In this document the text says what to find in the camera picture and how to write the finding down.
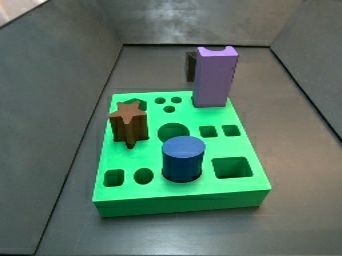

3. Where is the green shape sorting board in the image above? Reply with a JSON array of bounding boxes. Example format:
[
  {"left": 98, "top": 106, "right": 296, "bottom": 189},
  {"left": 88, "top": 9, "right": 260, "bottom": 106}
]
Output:
[{"left": 92, "top": 91, "right": 271, "bottom": 217}]

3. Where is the blue short cylinder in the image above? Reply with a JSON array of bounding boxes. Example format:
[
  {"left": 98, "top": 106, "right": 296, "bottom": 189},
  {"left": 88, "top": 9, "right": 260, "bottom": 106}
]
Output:
[{"left": 161, "top": 136, "right": 205, "bottom": 183}]

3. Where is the brown star peg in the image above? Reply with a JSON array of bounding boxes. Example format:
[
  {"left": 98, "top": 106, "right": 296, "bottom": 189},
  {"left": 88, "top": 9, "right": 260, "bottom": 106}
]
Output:
[{"left": 108, "top": 100, "right": 148, "bottom": 149}]

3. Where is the purple rectangular notched block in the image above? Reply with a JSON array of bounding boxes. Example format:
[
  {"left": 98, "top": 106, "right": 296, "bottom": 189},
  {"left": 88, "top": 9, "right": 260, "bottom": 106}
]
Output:
[{"left": 192, "top": 46, "right": 239, "bottom": 108}]

